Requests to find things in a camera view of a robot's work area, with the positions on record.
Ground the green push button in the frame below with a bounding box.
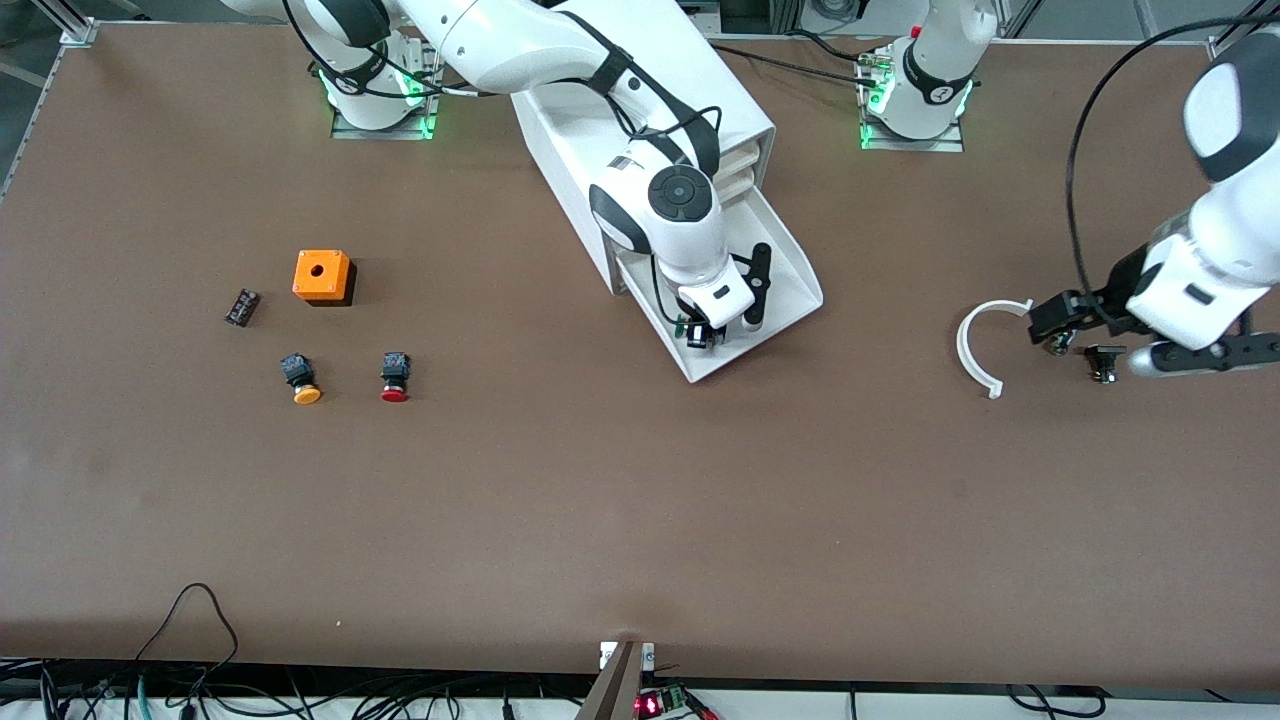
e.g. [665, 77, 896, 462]
[672, 316, 726, 351]

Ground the lowest white cabinet drawer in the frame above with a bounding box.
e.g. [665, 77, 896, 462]
[613, 185, 824, 385]

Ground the highest white cabinet drawer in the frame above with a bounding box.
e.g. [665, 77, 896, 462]
[713, 141, 763, 178]

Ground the white drawer cabinet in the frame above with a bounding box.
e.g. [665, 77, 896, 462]
[510, 20, 776, 296]

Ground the orange button box with hole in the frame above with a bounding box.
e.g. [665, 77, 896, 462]
[292, 250, 358, 307]

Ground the yellow push button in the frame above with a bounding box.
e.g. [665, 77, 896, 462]
[280, 353, 323, 406]

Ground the white curved plastic arc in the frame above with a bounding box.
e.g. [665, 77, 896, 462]
[956, 298, 1035, 400]

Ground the taupe angled bar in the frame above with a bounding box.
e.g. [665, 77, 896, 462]
[575, 643, 643, 720]

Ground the circuit board with red light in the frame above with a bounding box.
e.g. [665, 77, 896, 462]
[633, 683, 716, 720]

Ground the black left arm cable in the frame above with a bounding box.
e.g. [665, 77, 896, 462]
[1065, 10, 1280, 311]

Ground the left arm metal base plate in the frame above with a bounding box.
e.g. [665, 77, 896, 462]
[858, 45, 966, 153]

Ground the black base cable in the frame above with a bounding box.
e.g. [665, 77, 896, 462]
[785, 28, 881, 66]
[705, 42, 881, 86]

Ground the aluminium frame profile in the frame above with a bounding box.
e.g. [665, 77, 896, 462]
[1207, 10, 1261, 63]
[30, 0, 99, 46]

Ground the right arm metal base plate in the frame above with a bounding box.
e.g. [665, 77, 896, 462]
[330, 38, 447, 141]

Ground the black looped table cable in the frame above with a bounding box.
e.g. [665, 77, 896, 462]
[130, 583, 241, 691]

